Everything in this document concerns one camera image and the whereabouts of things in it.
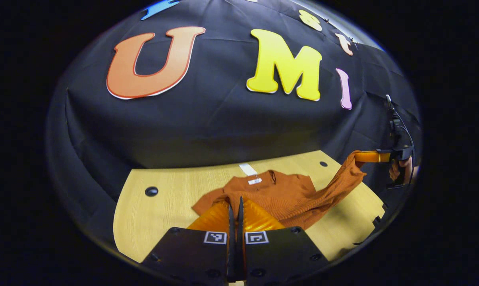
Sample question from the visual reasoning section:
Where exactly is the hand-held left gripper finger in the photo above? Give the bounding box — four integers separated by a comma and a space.
140, 196, 237, 286
237, 197, 330, 286

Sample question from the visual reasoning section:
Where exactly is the rust orange shirt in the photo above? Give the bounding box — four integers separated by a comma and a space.
192, 150, 368, 231

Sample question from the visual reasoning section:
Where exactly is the black backdrop cloth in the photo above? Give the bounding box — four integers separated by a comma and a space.
45, 0, 423, 255

